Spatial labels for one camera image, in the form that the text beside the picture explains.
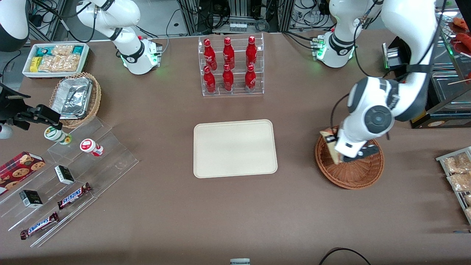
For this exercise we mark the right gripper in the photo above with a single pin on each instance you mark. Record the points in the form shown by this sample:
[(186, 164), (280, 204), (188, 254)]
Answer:
[(11, 109)]

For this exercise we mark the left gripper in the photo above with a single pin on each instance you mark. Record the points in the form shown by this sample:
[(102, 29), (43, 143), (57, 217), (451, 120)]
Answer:
[(332, 139)]

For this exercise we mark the triangle sandwich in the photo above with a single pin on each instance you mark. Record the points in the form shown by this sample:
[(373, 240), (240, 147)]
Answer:
[(335, 154)]

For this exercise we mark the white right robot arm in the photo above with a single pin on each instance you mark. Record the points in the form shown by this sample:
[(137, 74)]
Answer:
[(128, 40)]

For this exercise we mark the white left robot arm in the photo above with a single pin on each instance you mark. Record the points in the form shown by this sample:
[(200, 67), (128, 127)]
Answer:
[(408, 44)]

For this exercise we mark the brown wicker basket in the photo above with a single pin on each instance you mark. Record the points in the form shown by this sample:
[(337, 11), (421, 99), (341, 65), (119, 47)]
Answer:
[(353, 176)]

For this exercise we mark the light wicker basket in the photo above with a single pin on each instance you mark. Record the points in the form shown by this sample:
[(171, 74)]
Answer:
[(94, 103)]

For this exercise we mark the cream plastic tray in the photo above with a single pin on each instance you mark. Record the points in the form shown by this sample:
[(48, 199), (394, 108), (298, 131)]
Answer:
[(235, 149)]

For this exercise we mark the tray of packaged snacks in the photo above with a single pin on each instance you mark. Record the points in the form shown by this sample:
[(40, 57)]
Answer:
[(458, 198)]

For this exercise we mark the green sunflower lidded cup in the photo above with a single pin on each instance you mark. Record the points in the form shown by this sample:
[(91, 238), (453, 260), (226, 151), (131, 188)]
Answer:
[(55, 134)]

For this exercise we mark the silver foil packet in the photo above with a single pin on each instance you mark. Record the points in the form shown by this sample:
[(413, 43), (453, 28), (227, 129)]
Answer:
[(71, 97)]

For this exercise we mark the white plastic bin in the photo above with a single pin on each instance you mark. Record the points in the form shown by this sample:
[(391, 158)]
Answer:
[(55, 75)]

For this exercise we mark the red tartan cookie box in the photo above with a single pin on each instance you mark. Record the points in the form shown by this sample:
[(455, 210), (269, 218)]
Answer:
[(20, 169)]

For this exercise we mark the yellow snack packet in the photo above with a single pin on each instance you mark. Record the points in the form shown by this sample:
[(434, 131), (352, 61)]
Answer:
[(35, 64)]

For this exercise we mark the clear cracker bag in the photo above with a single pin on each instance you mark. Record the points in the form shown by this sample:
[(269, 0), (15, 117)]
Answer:
[(60, 63), (62, 50)]

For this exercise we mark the red lidded cup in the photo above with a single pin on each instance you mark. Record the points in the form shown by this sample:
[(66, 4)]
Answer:
[(90, 146)]

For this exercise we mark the small black carton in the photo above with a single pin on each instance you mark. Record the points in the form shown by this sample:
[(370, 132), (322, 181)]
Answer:
[(31, 198), (64, 175)]

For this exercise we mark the teal snack packet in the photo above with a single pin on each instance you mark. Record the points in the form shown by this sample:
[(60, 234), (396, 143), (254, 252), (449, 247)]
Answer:
[(43, 50), (78, 49)]

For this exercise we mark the Snickers chocolate bar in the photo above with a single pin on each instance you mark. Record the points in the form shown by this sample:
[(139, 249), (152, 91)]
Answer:
[(73, 196), (38, 225)]

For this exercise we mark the clear acrylic stepped riser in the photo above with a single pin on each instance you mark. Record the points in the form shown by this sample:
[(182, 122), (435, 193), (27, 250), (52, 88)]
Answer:
[(110, 162), (14, 217)]

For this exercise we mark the black hot food showcase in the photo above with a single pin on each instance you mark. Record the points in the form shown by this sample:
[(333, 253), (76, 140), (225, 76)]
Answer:
[(441, 110)]

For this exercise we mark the red cola bottle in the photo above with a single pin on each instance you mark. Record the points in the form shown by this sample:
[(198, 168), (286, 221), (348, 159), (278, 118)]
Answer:
[(251, 53), (209, 55), (228, 54), (209, 81), (228, 80), (250, 80)]

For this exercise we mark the clear acrylic bottle rack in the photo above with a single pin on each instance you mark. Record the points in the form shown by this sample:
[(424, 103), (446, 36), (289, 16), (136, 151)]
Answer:
[(237, 92)]

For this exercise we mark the clear fried snack bag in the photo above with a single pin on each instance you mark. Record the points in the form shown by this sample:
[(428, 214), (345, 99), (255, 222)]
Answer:
[(460, 182), (458, 163)]

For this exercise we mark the grey device edge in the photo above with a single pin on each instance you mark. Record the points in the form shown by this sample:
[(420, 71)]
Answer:
[(240, 262)]

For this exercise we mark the grey power strip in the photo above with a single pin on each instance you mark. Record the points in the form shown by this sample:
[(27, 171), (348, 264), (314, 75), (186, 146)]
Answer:
[(241, 27)]

